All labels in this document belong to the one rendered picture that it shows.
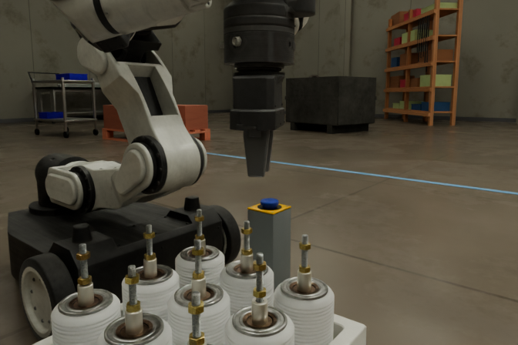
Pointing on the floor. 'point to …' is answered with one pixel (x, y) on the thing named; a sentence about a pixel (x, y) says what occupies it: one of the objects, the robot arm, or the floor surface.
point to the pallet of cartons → (200, 117)
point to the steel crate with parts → (331, 103)
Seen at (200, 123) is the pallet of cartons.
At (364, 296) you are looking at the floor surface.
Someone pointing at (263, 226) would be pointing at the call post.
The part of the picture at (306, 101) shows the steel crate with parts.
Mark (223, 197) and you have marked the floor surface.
